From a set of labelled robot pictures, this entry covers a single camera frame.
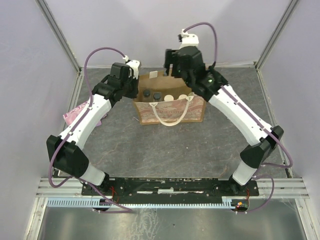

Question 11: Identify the left aluminium frame post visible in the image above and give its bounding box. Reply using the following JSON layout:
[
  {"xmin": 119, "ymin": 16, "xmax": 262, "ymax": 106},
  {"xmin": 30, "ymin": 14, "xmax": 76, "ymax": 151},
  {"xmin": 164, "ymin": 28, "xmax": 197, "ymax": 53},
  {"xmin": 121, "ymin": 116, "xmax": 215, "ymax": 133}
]
[{"xmin": 34, "ymin": 0, "xmax": 83, "ymax": 73}]

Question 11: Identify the brown canvas tote bag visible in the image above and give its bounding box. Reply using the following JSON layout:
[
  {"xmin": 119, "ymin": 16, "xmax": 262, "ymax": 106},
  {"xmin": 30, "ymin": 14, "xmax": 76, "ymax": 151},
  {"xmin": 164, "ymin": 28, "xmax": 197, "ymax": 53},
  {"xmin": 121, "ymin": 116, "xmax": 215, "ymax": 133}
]
[{"xmin": 133, "ymin": 71, "xmax": 206, "ymax": 127}]

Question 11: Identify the pink printed package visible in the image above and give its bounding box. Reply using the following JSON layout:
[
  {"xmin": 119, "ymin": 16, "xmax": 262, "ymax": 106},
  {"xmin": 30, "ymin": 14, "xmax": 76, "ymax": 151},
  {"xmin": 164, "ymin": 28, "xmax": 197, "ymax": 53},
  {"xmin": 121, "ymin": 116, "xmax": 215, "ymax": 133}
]
[{"xmin": 63, "ymin": 100, "xmax": 89, "ymax": 126}]

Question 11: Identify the aluminium frame post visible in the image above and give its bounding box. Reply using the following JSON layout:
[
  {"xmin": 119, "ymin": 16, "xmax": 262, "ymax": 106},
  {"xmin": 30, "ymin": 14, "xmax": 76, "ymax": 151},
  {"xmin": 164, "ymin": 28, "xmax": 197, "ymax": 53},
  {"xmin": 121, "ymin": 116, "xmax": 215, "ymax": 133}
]
[
  {"xmin": 34, "ymin": 0, "xmax": 83, "ymax": 73},
  {"xmin": 254, "ymin": 0, "xmax": 301, "ymax": 72}
]

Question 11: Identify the blue slotted cable duct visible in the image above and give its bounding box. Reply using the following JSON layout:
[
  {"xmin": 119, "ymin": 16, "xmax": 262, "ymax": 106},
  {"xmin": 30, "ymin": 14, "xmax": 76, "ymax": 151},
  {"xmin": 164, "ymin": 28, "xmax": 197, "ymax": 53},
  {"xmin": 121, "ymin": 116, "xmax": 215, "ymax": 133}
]
[{"xmin": 46, "ymin": 197, "xmax": 235, "ymax": 209}]

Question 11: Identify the short clear glass bottle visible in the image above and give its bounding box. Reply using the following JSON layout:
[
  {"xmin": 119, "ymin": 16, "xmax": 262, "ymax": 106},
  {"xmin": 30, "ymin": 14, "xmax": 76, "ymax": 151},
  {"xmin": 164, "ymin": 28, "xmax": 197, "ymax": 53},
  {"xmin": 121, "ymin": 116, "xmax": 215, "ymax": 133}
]
[{"xmin": 142, "ymin": 89, "xmax": 151, "ymax": 103}]

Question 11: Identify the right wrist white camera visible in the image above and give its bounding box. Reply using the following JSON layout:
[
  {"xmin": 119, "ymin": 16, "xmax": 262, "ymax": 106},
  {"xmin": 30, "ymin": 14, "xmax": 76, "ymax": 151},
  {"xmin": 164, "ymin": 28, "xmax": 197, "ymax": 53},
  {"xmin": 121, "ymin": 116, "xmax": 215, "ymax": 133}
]
[{"xmin": 178, "ymin": 28, "xmax": 199, "ymax": 50}]

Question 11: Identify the tall clear glass bottle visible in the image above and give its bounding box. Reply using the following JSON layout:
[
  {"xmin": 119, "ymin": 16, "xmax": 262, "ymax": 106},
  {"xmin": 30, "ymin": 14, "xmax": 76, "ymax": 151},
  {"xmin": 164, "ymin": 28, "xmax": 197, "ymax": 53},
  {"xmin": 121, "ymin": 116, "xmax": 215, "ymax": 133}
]
[{"xmin": 153, "ymin": 92, "xmax": 162, "ymax": 102}]

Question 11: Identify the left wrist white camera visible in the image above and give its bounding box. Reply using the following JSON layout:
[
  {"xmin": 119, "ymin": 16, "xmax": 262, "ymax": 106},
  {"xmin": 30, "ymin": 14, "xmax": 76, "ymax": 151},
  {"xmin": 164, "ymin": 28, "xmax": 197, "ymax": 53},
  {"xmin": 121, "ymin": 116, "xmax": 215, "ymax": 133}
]
[{"xmin": 122, "ymin": 55, "xmax": 141, "ymax": 79}]

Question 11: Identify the wrist white camera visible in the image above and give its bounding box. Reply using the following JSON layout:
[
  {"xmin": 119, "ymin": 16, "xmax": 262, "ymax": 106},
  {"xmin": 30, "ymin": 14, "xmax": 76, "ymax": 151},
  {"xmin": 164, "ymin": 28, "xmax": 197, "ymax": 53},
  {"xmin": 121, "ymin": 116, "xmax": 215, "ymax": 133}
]
[
  {"xmin": 122, "ymin": 55, "xmax": 141, "ymax": 79},
  {"xmin": 178, "ymin": 28, "xmax": 199, "ymax": 50}
]

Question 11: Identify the aluminium front rail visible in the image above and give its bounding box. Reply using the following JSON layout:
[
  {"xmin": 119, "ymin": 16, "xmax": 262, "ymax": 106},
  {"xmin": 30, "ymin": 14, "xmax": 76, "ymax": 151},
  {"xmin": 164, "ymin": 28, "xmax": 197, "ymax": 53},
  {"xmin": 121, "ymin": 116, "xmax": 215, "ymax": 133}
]
[{"xmin": 35, "ymin": 178, "xmax": 310, "ymax": 200}]

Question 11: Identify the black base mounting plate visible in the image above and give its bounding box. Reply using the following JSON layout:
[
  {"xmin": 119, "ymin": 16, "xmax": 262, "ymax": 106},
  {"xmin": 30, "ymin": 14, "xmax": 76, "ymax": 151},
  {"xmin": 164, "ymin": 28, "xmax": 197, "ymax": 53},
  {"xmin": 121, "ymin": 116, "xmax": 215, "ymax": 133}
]
[{"xmin": 97, "ymin": 177, "xmax": 259, "ymax": 197}]

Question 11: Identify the yellow-green bottle white cap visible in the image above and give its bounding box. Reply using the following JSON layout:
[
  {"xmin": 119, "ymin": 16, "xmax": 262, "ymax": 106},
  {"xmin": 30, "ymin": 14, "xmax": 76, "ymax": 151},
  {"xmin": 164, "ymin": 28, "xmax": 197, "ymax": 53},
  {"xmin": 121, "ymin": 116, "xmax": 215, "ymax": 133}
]
[{"xmin": 164, "ymin": 94, "xmax": 175, "ymax": 102}]

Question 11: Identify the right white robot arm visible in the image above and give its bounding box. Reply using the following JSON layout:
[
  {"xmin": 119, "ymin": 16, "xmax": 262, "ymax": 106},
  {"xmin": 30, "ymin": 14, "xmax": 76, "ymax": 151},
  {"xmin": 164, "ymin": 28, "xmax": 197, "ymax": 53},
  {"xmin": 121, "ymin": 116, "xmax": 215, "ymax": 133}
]
[{"xmin": 164, "ymin": 46, "xmax": 284, "ymax": 196}]

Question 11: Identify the cream bottle white cap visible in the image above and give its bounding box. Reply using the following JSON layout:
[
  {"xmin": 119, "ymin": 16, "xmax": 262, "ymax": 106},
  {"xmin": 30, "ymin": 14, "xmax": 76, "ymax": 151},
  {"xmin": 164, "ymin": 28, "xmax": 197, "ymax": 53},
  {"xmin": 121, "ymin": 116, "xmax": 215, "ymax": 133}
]
[{"xmin": 178, "ymin": 94, "xmax": 188, "ymax": 100}]

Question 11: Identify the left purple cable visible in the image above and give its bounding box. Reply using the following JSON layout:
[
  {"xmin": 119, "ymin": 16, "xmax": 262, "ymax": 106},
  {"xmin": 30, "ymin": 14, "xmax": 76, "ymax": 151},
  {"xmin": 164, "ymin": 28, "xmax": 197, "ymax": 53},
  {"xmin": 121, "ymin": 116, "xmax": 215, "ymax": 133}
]
[{"xmin": 47, "ymin": 46, "xmax": 133, "ymax": 214}]

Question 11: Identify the right aluminium frame post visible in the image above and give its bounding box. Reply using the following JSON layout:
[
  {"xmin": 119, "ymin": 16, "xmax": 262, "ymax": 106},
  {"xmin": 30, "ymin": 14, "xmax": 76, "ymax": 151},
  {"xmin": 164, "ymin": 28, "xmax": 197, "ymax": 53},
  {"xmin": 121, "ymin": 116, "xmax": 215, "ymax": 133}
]
[{"xmin": 254, "ymin": 0, "xmax": 301, "ymax": 72}]

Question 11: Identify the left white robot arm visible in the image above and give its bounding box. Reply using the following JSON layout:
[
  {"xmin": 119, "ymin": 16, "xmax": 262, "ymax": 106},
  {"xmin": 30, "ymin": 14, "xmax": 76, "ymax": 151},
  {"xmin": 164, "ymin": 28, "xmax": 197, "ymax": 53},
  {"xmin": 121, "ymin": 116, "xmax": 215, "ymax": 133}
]
[{"xmin": 46, "ymin": 60, "xmax": 141, "ymax": 195}]

